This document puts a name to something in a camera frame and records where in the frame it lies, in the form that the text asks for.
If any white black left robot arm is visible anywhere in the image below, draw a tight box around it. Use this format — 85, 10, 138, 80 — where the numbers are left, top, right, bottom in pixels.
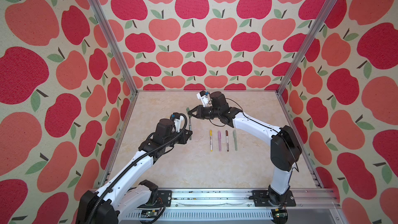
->
75, 113, 192, 224

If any white pen brown end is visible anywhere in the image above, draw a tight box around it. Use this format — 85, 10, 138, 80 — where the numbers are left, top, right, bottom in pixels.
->
225, 130, 230, 152

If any aluminium left rear corner post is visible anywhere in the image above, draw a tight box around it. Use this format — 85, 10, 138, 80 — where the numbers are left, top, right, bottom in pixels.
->
88, 0, 138, 96

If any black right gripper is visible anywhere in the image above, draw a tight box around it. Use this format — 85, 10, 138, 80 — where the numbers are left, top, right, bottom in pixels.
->
186, 103, 220, 119

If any black corrugated cable conduit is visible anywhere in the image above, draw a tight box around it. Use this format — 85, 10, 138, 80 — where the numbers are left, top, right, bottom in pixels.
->
85, 112, 189, 224

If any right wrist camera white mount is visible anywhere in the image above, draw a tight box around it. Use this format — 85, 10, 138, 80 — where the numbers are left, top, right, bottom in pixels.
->
197, 90, 212, 107

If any aluminium right rear corner post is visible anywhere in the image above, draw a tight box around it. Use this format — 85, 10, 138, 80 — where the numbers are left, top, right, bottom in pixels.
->
276, 0, 337, 96

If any aluminium front rail base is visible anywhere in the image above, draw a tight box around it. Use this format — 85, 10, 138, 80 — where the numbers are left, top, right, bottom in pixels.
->
120, 188, 348, 224

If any aluminium corner post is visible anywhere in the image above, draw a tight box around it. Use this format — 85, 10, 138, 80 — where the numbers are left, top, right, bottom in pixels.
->
276, 0, 337, 96
88, 0, 138, 96

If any dark green pen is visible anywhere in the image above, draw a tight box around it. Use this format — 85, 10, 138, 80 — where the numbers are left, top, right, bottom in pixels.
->
189, 117, 192, 140

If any light green pen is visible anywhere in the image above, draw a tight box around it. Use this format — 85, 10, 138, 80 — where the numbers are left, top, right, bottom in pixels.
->
233, 130, 238, 151

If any white pen yellow end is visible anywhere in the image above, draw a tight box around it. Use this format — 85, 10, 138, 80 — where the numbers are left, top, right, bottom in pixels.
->
209, 130, 213, 151

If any pink pen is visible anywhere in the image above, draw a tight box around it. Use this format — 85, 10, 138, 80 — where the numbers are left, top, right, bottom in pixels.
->
218, 130, 222, 152

